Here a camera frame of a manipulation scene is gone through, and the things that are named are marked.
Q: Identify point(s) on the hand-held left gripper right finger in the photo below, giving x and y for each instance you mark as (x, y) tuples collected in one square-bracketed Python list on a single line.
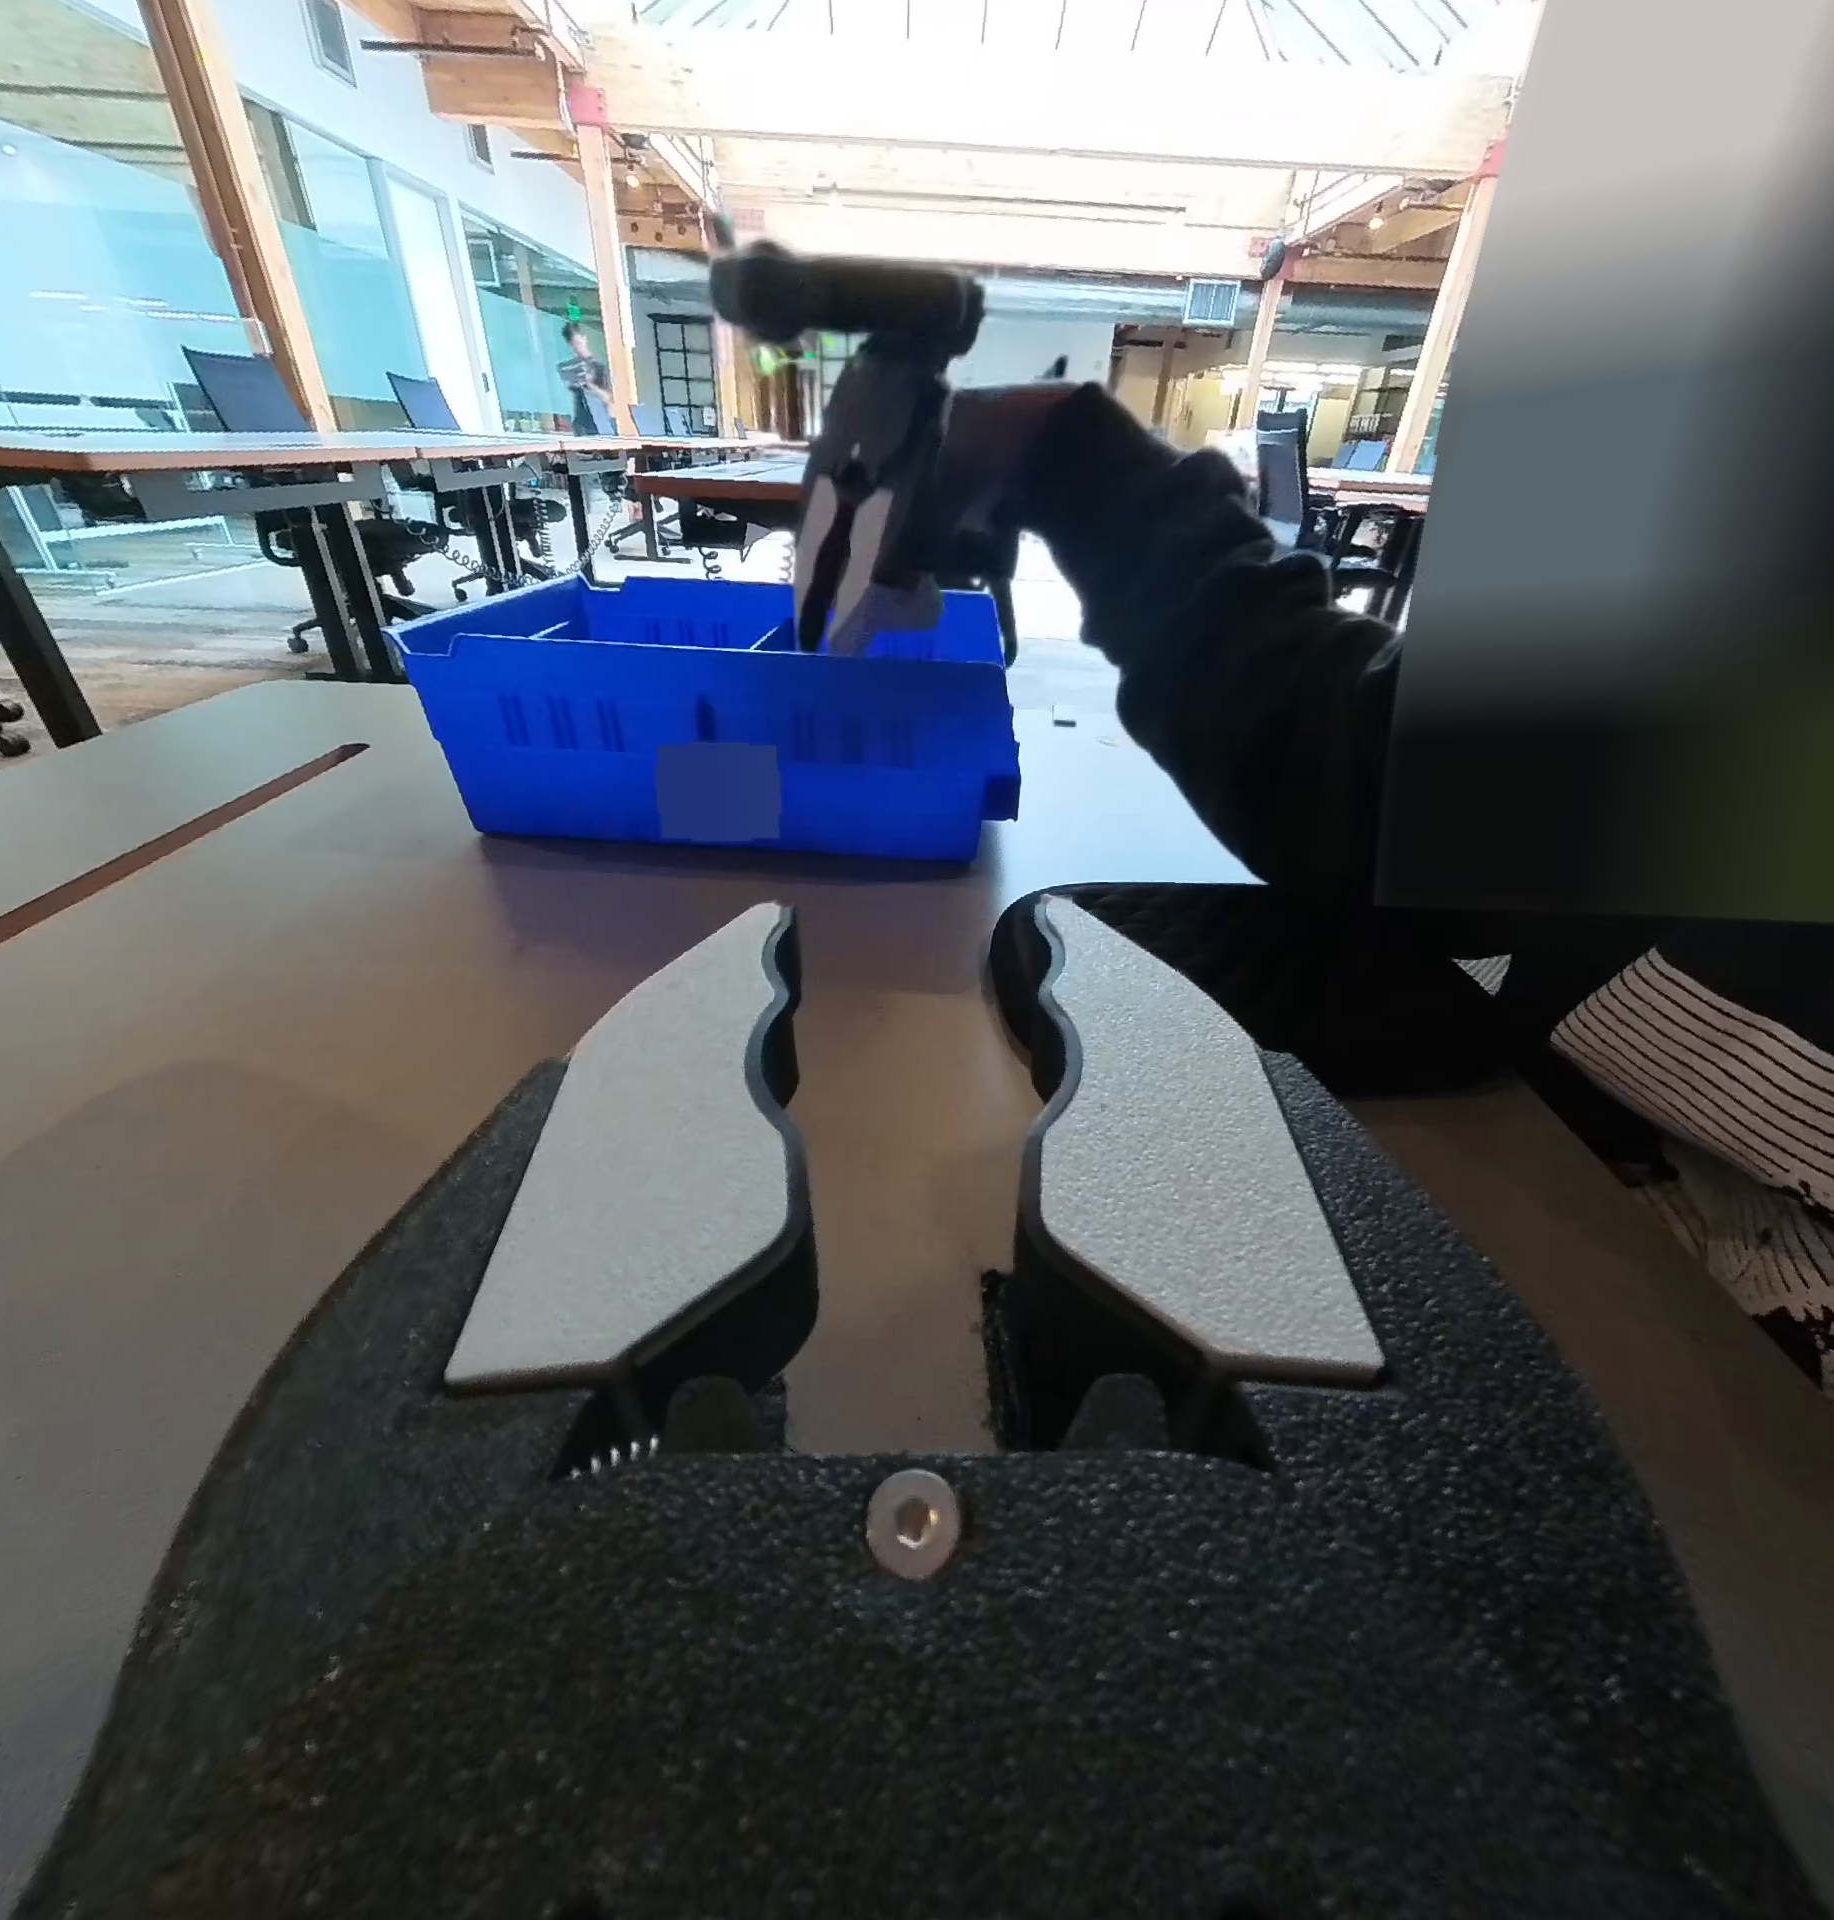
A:
[(1188, 1171)]

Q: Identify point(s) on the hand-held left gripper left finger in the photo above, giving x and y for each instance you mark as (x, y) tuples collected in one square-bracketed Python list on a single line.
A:
[(649, 1171)]

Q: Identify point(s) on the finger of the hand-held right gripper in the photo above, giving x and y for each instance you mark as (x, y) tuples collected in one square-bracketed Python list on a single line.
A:
[(819, 571), (880, 607)]

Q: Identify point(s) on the blue plastic bin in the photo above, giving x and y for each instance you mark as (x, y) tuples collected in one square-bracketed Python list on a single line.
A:
[(587, 721)]

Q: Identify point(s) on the person's right forearm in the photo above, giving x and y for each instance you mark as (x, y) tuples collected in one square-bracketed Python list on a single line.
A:
[(1203, 631)]

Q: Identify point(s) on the person's right hand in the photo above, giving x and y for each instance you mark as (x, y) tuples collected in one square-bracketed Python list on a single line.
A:
[(1000, 450)]

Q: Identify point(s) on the black mesh cushion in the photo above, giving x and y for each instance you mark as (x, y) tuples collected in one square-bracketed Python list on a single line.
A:
[(1307, 975)]

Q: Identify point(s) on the white air vent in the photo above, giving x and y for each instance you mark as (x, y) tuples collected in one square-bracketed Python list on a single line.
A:
[(1211, 303)]

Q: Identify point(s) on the black mesh office chair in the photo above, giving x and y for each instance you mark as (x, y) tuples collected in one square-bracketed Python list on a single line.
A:
[(425, 401), (249, 390)]

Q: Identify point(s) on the wooden office desk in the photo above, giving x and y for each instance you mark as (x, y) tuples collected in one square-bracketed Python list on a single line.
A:
[(184, 450)]

